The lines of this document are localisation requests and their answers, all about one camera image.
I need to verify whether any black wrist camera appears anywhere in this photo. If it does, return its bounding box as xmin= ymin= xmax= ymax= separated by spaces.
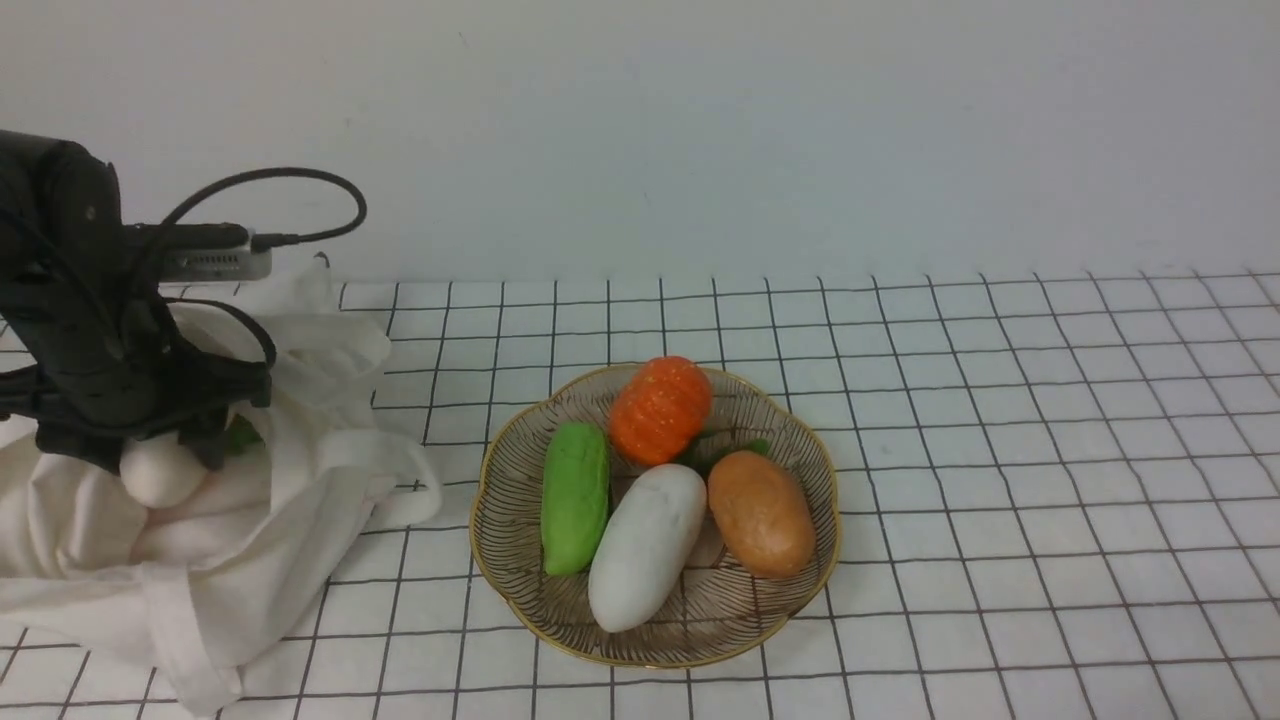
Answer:
xmin=142 ymin=223 xmax=273 ymax=283

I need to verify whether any white toy vegetable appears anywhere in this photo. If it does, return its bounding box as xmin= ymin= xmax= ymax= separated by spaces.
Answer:
xmin=119 ymin=433 xmax=210 ymax=509

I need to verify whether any white cloth bag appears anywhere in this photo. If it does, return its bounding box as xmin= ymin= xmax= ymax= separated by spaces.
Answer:
xmin=1 ymin=258 xmax=443 ymax=717

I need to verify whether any green toy leaf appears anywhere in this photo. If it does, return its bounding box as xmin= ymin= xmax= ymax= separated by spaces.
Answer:
xmin=675 ymin=429 xmax=771 ymax=479

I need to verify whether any gold-rimmed glass plate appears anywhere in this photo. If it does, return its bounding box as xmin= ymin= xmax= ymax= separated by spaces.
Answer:
xmin=470 ymin=357 xmax=841 ymax=667

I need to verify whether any brown toy potato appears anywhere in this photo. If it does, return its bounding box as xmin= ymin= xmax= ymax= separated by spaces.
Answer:
xmin=707 ymin=450 xmax=817 ymax=579

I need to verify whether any orange toy pumpkin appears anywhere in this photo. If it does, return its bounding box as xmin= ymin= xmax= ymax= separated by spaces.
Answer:
xmin=608 ymin=356 xmax=713 ymax=466

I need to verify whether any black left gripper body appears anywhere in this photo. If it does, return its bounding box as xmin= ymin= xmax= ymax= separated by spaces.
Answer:
xmin=3 ymin=131 xmax=191 ymax=473

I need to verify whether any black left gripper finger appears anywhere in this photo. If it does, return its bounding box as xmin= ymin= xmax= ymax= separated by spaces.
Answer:
xmin=175 ymin=363 xmax=273 ymax=409
xmin=178 ymin=405 xmax=232 ymax=471

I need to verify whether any white grid tablecloth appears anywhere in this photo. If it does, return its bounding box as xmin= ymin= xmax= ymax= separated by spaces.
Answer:
xmin=0 ymin=265 xmax=1280 ymax=720

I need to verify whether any green toy cucumber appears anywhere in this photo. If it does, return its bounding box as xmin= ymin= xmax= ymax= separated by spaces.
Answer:
xmin=540 ymin=421 xmax=611 ymax=577

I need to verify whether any white toy radish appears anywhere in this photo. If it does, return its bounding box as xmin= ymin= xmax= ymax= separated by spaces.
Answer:
xmin=588 ymin=464 xmax=707 ymax=634

